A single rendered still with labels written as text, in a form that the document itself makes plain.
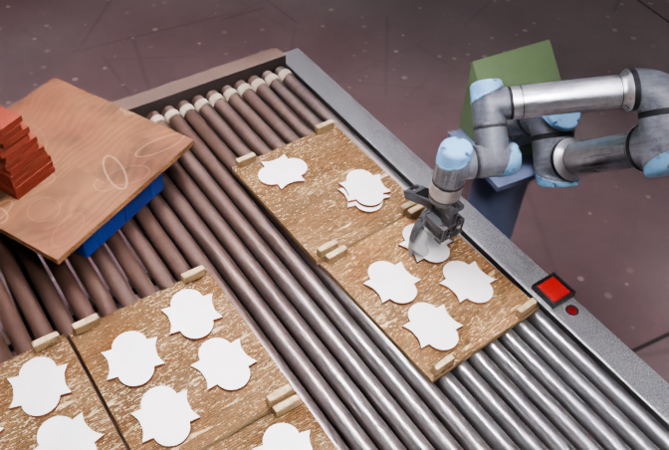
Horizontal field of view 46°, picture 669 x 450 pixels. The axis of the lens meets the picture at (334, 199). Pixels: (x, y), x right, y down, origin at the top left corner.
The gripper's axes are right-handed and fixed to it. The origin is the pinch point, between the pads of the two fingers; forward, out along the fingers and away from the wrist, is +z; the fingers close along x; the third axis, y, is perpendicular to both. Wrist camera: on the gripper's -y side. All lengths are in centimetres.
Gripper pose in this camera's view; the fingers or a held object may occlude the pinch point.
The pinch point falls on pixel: (425, 243)
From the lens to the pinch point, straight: 200.6
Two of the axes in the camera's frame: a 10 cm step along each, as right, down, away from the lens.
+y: 6.0, 6.1, -5.2
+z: -0.7, 6.8, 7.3
